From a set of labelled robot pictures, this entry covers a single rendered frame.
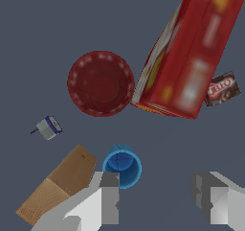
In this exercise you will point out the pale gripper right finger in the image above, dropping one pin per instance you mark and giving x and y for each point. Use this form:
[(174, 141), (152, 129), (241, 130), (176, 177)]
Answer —
[(220, 203)]

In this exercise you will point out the small white blue marker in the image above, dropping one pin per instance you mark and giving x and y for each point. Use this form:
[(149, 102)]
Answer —
[(48, 127)]

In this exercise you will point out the blue cup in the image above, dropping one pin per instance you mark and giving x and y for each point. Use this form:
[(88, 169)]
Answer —
[(122, 166)]

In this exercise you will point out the brown jello pudding box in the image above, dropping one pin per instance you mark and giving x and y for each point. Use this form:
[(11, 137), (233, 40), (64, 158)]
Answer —
[(222, 89)]

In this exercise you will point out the wooden block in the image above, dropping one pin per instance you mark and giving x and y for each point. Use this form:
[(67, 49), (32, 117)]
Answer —
[(59, 183)]

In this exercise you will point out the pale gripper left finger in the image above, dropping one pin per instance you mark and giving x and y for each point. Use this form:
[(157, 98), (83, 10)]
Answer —
[(95, 204)]

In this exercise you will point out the dark red bowl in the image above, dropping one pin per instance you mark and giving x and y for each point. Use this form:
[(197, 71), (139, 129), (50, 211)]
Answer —
[(100, 83)]

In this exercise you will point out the large red cracker box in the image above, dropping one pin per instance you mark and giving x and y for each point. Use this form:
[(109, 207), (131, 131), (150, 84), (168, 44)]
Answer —
[(188, 52)]

